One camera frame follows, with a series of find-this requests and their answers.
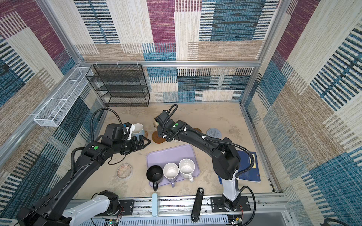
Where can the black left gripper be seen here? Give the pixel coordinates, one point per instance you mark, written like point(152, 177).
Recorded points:
point(141, 145)

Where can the white mug blue handle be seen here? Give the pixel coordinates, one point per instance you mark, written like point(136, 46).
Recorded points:
point(138, 131)

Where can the dark brown wooden coaster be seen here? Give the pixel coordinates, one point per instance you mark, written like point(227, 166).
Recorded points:
point(156, 139)

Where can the blue-grey woven round coaster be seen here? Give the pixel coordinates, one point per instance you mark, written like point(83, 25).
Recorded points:
point(215, 133)

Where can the beige ceramic mug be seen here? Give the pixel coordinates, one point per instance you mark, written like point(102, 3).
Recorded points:
point(156, 124)

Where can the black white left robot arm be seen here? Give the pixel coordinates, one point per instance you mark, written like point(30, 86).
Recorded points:
point(84, 162)

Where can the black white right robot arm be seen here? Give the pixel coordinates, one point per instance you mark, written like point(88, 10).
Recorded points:
point(225, 158)

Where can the lavender plastic tray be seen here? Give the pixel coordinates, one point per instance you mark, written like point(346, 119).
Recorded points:
point(173, 155)

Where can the clear glass petri dish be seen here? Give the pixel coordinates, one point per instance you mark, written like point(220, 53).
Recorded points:
point(125, 172)

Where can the black mug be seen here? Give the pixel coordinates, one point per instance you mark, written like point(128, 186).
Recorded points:
point(155, 176)

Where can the white speckled mug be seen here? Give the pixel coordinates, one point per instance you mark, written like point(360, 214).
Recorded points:
point(186, 168)

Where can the light blue plastic bar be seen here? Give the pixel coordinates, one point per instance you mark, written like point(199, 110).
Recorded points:
point(154, 205)

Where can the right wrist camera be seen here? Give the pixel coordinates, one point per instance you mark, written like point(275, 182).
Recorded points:
point(163, 118)

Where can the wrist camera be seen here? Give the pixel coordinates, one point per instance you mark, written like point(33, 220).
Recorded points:
point(123, 131)
point(163, 118)

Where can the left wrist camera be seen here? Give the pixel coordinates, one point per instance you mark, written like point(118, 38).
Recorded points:
point(123, 131)

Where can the white mug lavender handle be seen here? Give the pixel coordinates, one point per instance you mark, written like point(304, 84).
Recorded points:
point(171, 172)

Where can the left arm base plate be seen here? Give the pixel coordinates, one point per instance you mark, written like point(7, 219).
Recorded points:
point(125, 209)

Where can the black wire shelf rack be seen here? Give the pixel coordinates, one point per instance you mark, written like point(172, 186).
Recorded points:
point(119, 85)

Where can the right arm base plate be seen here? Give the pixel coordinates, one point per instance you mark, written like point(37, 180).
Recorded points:
point(221, 204)

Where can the white wire mesh basket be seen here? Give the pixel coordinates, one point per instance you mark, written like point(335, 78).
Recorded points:
point(56, 109)

